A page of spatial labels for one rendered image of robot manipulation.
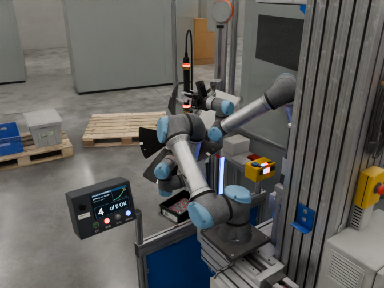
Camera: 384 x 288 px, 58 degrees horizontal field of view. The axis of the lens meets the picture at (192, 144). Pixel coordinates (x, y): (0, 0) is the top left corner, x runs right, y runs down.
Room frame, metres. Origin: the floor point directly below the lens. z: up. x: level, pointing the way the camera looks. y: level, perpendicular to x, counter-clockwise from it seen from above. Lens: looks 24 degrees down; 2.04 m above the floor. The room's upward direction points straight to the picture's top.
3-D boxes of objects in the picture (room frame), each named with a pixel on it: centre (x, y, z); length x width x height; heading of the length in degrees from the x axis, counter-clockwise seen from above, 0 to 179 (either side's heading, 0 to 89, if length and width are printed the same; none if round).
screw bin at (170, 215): (1.73, 0.06, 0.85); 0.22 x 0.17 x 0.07; 139
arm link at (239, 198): (1.23, -0.18, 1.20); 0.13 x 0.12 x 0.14; 117
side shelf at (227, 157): (2.39, -0.35, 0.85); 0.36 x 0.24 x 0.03; 35
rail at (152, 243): (1.63, -0.09, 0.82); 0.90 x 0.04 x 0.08; 125
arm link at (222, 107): (1.79, -0.17, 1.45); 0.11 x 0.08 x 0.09; 45
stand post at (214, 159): (2.29, -0.17, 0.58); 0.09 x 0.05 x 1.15; 35
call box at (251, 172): (1.86, -0.41, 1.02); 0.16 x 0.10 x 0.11; 125
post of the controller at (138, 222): (1.39, 0.26, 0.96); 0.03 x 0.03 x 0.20; 35
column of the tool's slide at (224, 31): (2.66, -0.22, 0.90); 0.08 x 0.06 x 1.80; 70
